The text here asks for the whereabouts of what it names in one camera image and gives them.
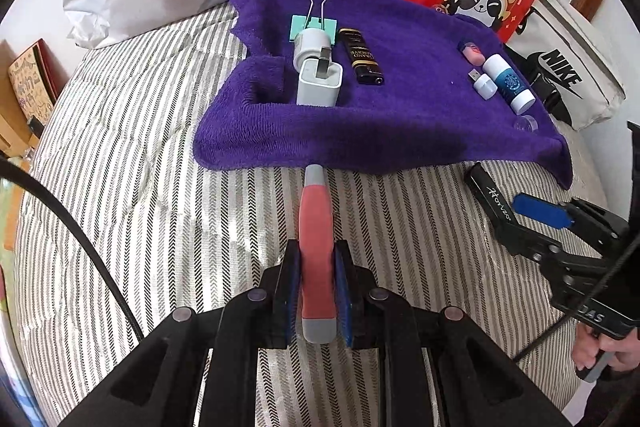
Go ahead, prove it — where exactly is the white usb drive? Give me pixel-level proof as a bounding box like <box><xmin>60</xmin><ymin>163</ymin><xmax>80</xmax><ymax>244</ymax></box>
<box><xmin>467</xmin><ymin>68</ymin><xmax>499</xmax><ymax>99</ymax></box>

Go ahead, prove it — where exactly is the green binder clip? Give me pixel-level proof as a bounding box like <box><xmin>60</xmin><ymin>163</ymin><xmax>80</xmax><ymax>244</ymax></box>
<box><xmin>289</xmin><ymin>0</ymin><xmax>334</xmax><ymax>46</ymax></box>

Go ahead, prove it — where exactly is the person's right hand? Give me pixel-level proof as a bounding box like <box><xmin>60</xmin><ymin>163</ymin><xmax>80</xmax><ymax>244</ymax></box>
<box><xmin>572</xmin><ymin>326</ymin><xmax>640</xmax><ymax>376</ymax></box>

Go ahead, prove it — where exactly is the pink utility knife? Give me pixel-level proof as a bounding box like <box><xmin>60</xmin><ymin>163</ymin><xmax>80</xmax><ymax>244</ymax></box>
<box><xmin>298</xmin><ymin>164</ymin><xmax>339</xmax><ymax>345</ymax></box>

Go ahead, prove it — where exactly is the white round plug adapter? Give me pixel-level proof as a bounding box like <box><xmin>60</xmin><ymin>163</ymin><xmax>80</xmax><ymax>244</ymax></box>
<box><xmin>292</xmin><ymin>29</ymin><xmax>334</xmax><ymax>70</ymax></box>

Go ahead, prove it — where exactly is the purple towel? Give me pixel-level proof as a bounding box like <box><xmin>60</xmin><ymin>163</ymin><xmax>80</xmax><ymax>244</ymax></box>
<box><xmin>192</xmin><ymin>0</ymin><xmax>577</xmax><ymax>191</ymax></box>

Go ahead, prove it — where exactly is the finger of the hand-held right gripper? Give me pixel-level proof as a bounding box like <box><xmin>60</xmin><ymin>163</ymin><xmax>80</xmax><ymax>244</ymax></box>
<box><xmin>512</xmin><ymin>192</ymin><xmax>629</xmax><ymax>254</ymax></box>
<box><xmin>463</xmin><ymin>161</ymin><xmax>562</xmax><ymax>269</ymax></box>

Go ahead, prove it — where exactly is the pink eraser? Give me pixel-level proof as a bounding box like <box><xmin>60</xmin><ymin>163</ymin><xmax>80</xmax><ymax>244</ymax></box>
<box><xmin>458</xmin><ymin>39</ymin><xmax>486</xmax><ymax>67</ymax></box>

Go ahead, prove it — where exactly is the black and gold lighter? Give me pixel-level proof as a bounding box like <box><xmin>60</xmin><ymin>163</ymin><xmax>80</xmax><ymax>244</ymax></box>
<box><xmin>338</xmin><ymin>27</ymin><xmax>388</xmax><ymax>86</ymax></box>

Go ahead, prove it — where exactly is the wooden furniture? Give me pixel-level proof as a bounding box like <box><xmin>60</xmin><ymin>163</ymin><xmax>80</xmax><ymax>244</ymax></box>
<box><xmin>0</xmin><ymin>99</ymin><xmax>42</xmax><ymax>160</ymax></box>

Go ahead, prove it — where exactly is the black cable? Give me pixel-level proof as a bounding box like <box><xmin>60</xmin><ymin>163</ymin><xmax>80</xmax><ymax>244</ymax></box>
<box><xmin>0</xmin><ymin>156</ymin><xmax>147</xmax><ymax>339</ymax></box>
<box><xmin>514</xmin><ymin>241</ymin><xmax>640</xmax><ymax>364</ymax></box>

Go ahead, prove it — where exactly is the striped bed quilt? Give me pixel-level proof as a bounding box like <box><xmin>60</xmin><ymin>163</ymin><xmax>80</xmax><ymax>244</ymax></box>
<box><xmin>10</xmin><ymin>2</ymin><xmax>616</xmax><ymax>427</ymax></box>

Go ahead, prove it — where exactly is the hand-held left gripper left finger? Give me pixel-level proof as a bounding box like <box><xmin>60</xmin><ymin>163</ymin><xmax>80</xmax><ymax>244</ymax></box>
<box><xmin>62</xmin><ymin>241</ymin><xmax>304</xmax><ymax>427</ymax></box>

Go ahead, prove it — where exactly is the white square charger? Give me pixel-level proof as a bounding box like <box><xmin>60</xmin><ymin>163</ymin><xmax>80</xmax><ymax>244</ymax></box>
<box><xmin>295</xmin><ymin>59</ymin><xmax>345</xmax><ymax>108</ymax></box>

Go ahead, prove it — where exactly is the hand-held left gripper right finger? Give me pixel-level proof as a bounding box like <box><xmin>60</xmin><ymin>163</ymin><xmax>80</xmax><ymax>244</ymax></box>
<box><xmin>335</xmin><ymin>240</ymin><xmax>577</xmax><ymax>427</ymax></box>

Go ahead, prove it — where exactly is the blue and white glue stick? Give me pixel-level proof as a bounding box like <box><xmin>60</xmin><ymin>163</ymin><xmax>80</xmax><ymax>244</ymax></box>
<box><xmin>482</xmin><ymin>53</ymin><xmax>536</xmax><ymax>116</ymax></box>

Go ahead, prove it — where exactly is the brown patterned book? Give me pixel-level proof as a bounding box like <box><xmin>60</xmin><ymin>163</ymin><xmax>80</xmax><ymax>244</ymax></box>
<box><xmin>7</xmin><ymin>39</ymin><xmax>59</xmax><ymax>108</ymax></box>

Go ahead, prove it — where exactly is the white tote bag black strap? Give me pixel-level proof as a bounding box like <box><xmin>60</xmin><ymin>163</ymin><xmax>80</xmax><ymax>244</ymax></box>
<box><xmin>501</xmin><ymin>0</ymin><xmax>627</xmax><ymax>134</ymax></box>

